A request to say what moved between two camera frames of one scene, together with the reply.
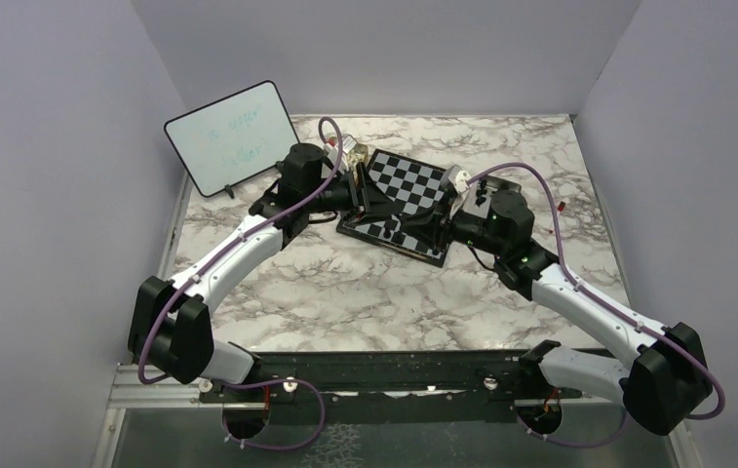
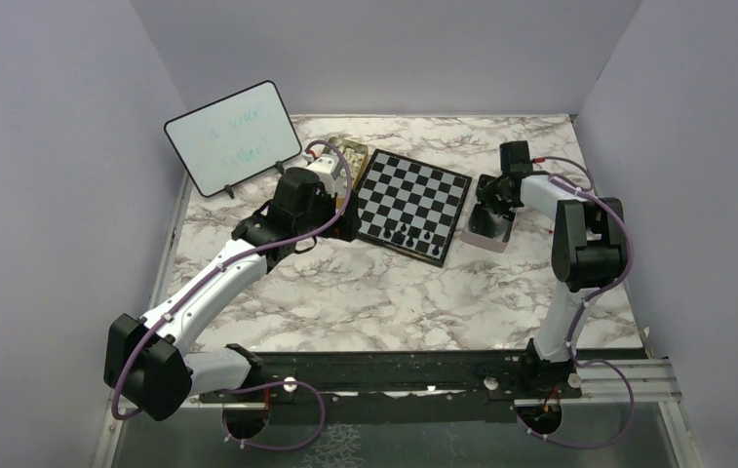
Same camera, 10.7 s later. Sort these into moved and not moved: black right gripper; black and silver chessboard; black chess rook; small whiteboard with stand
Moved: black right gripper
Not moved: black chess rook; black and silver chessboard; small whiteboard with stand
